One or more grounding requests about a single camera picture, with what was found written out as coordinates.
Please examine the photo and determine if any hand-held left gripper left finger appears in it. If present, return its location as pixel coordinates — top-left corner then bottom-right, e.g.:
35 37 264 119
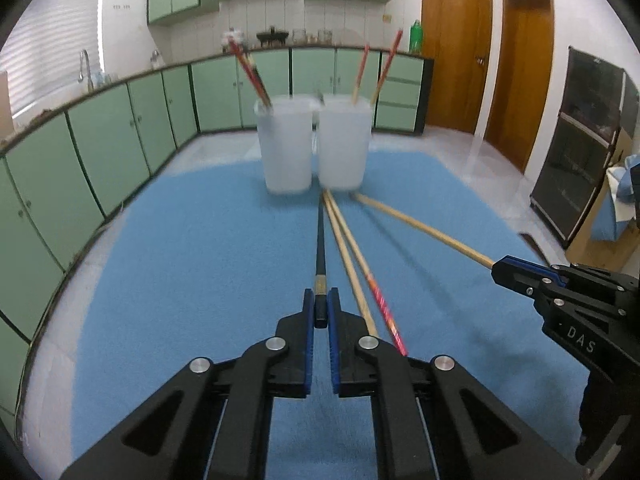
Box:
59 287 317 480

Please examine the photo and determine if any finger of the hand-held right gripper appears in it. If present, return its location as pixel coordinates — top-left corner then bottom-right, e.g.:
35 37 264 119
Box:
491 265 552 307
494 256 569 289

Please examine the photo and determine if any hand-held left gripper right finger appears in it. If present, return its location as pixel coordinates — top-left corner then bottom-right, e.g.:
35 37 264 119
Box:
327 287 583 480

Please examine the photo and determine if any black chopstick with gold band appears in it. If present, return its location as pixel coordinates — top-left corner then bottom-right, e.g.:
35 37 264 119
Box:
314 191 328 328

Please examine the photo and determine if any black glass-front cabinet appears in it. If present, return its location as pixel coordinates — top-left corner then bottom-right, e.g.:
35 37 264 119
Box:
530 46 640 250

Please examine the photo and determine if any light blue cloth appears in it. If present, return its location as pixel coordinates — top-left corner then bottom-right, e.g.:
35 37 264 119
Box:
607 154 640 222

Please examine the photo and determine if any blue table mat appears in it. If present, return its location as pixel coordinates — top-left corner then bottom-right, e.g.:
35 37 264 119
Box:
70 152 591 480

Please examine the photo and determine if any plain wooden door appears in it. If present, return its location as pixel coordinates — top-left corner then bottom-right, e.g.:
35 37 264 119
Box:
484 0 555 173

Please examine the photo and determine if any black wok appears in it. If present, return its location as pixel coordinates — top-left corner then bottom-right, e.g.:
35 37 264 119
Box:
256 25 290 47

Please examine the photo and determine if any metal kitchen faucet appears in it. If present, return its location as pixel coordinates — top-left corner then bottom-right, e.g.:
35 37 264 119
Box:
77 49 94 92

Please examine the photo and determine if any white window blind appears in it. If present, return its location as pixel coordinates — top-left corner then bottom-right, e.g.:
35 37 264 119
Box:
0 0 108 118

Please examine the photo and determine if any wooden door with handle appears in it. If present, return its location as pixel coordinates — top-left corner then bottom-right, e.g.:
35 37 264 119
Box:
421 0 493 135

